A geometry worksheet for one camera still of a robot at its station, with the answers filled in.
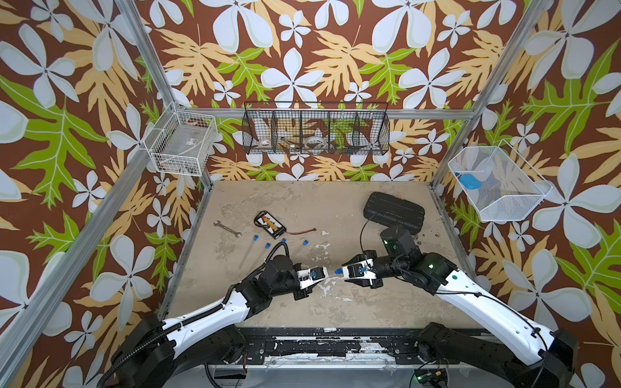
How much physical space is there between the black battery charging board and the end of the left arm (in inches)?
14.1

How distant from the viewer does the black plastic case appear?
1.00m

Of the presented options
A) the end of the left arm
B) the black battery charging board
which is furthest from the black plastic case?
the end of the left arm

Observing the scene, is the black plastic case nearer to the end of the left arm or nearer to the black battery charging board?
the black battery charging board

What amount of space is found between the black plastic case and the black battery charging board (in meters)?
0.39

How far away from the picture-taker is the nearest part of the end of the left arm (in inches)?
23.4

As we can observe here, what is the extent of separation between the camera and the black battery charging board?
1033mm

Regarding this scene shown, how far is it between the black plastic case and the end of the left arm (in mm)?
527
